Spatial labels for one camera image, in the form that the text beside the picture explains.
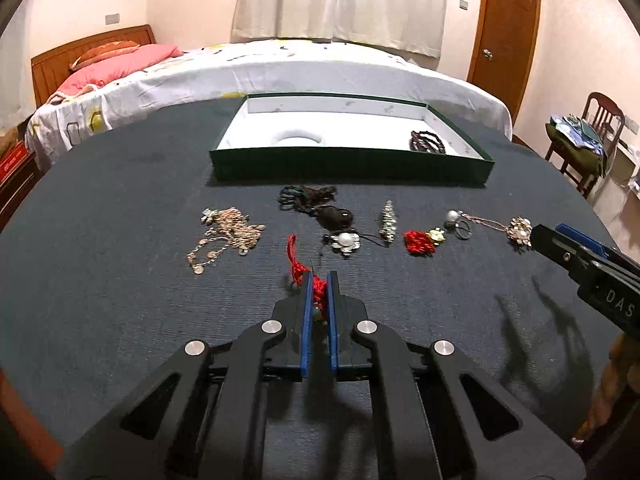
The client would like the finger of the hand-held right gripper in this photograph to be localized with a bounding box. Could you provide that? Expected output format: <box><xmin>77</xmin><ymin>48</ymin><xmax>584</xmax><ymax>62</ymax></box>
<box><xmin>531</xmin><ymin>225</ymin><xmax>596</xmax><ymax>286</ymax></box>
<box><xmin>556</xmin><ymin>223</ymin><xmax>608</xmax><ymax>258</ymax></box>

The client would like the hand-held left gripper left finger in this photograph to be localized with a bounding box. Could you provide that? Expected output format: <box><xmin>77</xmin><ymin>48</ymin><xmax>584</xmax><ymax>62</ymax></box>
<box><xmin>55</xmin><ymin>272</ymin><xmax>316</xmax><ymax>480</ymax></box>

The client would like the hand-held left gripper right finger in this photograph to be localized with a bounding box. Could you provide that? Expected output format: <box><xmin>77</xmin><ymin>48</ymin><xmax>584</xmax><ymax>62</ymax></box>
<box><xmin>327</xmin><ymin>271</ymin><xmax>586</xmax><ymax>480</ymax></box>

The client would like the gold flower pendant necklace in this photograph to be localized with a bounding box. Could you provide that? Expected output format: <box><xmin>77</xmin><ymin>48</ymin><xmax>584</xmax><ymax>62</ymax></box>
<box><xmin>462</xmin><ymin>212</ymin><xmax>533</xmax><ymax>250</ymax></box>

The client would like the red knotted cord charm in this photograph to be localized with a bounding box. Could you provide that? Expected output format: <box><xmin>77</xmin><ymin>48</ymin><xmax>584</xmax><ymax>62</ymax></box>
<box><xmin>286</xmin><ymin>233</ymin><xmax>328</xmax><ymax>318</ymax></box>

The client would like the pearl flower brooch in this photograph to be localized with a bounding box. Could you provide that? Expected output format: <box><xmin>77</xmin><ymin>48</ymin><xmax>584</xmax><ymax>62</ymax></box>
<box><xmin>322</xmin><ymin>227</ymin><xmax>362</xmax><ymax>257</ymax></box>

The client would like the silver pearl ring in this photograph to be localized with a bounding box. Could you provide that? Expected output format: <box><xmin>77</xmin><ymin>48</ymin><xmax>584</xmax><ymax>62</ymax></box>
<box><xmin>445</xmin><ymin>209</ymin><xmax>473</xmax><ymax>241</ymax></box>

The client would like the dark cord necklace bundle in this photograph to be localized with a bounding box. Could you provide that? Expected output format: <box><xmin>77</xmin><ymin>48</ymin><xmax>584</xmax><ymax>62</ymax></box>
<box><xmin>277</xmin><ymin>184</ymin><xmax>356</xmax><ymax>233</ymax></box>

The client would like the red knot gold charm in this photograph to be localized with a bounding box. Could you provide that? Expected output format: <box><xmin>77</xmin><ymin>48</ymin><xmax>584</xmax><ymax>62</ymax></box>
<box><xmin>402</xmin><ymin>227</ymin><xmax>447</xmax><ymax>258</ymax></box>

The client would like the silver leaf brooch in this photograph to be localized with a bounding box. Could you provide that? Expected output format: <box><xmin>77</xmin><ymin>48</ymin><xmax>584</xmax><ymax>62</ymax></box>
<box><xmin>377</xmin><ymin>200</ymin><xmax>398</xmax><ymax>243</ymax></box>

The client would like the green jewelry box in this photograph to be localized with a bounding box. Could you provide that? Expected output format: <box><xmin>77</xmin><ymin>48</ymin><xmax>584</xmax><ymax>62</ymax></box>
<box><xmin>208</xmin><ymin>92</ymin><xmax>496</xmax><ymax>186</ymax></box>

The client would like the person's right hand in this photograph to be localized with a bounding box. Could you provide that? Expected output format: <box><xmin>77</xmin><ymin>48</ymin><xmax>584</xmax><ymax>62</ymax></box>
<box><xmin>597</xmin><ymin>332</ymin><xmax>640</xmax><ymax>441</ymax></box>

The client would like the pile of clothes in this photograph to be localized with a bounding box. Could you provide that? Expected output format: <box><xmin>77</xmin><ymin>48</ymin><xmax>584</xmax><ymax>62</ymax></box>
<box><xmin>545</xmin><ymin>114</ymin><xmax>608</xmax><ymax>176</ymax></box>

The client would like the wooden chair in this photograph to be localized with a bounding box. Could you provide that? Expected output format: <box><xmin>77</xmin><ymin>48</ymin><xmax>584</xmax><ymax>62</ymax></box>
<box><xmin>544</xmin><ymin>91</ymin><xmax>626</xmax><ymax>198</ymax></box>

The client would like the dark grey table cloth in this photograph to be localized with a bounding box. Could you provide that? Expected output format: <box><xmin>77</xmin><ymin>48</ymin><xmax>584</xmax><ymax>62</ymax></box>
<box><xmin>0</xmin><ymin>92</ymin><xmax>640</xmax><ymax>480</ymax></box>

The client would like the white jade bangle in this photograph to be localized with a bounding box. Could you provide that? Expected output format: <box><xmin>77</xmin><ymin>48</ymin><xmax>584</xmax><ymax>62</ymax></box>
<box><xmin>272</xmin><ymin>129</ymin><xmax>326</xmax><ymax>147</ymax></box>

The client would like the wooden door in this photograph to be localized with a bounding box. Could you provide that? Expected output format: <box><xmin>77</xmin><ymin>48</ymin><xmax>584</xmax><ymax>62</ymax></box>
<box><xmin>467</xmin><ymin>0</ymin><xmax>542</xmax><ymax>123</ymax></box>

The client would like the bed with white sheet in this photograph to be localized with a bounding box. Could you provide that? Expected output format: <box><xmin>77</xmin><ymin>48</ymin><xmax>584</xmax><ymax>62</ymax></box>
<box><xmin>25</xmin><ymin>40</ymin><xmax>513</xmax><ymax>171</ymax></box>

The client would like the wooden nightstand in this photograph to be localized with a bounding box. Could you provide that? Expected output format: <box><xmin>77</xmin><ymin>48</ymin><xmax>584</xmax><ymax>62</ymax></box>
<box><xmin>0</xmin><ymin>150</ymin><xmax>43</xmax><ymax>231</ymax></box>

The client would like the pink pillow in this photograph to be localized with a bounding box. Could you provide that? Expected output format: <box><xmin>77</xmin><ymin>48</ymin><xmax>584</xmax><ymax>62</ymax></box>
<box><xmin>52</xmin><ymin>44</ymin><xmax>183</xmax><ymax>96</ymax></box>

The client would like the white curtain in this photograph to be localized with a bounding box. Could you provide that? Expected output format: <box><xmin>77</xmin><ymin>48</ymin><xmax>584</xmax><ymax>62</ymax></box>
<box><xmin>231</xmin><ymin>0</ymin><xmax>448</xmax><ymax>58</ymax></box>

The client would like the red box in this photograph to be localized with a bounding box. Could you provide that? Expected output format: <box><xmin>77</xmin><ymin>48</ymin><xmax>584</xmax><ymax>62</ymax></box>
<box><xmin>0</xmin><ymin>140</ymin><xmax>31</xmax><ymax>183</ymax></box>

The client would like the orange pillow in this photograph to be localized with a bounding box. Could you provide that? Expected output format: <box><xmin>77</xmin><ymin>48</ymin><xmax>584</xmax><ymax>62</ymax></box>
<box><xmin>69</xmin><ymin>41</ymin><xmax>141</xmax><ymax>72</ymax></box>

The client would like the wooden headboard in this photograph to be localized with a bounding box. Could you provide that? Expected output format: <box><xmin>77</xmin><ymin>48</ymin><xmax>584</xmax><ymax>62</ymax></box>
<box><xmin>31</xmin><ymin>24</ymin><xmax>157</xmax><ymax>108</ymax></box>

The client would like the gold coin necklace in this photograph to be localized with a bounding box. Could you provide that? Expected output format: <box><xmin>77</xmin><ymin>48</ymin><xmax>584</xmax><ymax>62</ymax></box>
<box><xmin>186</xmin><ymin>206</ymin><xmax>267</xmax><ymax>276</ymax></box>

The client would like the dark bead bracelet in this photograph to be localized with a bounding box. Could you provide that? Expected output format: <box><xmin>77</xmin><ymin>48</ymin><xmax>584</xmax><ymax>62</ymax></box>
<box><xmin>409</xmin><ymin>129</ymin><xmax>447</xmax><ymax>155</ymax></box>

